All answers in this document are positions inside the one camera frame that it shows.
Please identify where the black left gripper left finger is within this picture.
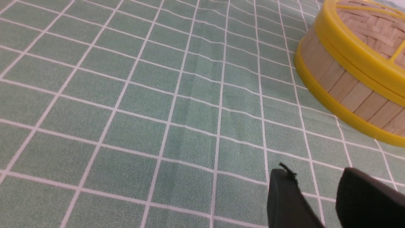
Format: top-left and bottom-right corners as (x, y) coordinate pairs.
(267, 163), (324, 228)

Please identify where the green white checkered tablecloth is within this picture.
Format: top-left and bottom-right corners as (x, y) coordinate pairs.
(0, 0), (404, 228)

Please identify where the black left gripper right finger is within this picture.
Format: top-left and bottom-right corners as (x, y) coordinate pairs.
(335, 167), (405, 228)

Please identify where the bamboo steamer basket yellow rim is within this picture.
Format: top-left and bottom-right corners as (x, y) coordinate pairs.
(295, 27), (405, 147)

